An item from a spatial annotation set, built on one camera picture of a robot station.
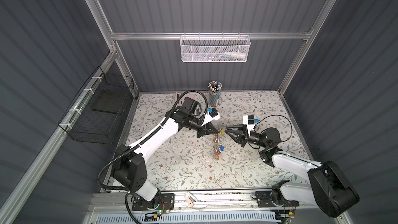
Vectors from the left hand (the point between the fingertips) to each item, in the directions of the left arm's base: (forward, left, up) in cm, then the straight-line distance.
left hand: (217, 131), depth 75 cm
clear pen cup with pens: (+34, -3, -3) cm, 34 cm away
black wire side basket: (+8, +58, +7) cm, 59 cm away
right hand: (-2, -5, +2) cm, 6 cm away
